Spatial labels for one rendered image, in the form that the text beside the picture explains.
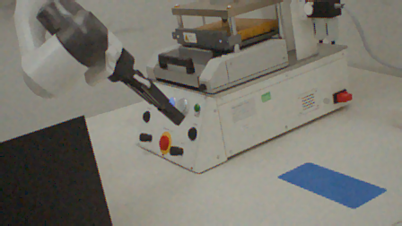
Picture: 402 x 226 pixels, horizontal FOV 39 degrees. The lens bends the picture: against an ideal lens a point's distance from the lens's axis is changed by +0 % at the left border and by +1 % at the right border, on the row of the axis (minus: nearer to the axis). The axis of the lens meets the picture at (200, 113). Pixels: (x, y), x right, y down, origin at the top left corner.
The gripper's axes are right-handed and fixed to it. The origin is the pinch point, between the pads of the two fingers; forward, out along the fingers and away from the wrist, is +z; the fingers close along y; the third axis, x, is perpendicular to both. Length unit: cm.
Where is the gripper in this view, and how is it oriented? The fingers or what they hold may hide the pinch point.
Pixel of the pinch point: (171, 112)
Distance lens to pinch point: 133.9
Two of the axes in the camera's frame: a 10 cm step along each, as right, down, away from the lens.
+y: -5.4, -1.7, 8.2
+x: -5.6, 8.0, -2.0
